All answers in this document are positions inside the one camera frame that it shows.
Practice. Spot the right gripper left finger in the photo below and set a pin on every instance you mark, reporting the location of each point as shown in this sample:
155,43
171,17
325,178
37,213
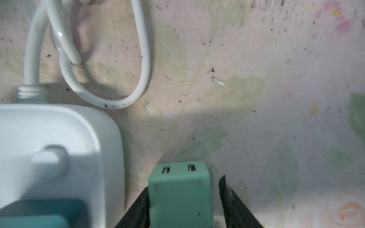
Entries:
138,214

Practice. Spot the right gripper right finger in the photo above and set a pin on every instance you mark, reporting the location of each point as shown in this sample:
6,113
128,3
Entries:
236,213

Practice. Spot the green USB charger plug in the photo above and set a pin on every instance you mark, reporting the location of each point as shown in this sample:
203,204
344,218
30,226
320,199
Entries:
180,196

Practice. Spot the teal USB charger plug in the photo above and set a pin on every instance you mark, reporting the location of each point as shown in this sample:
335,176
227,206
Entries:
45,213

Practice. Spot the white square power socket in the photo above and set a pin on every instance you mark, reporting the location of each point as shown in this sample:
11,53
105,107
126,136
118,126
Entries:
62,151

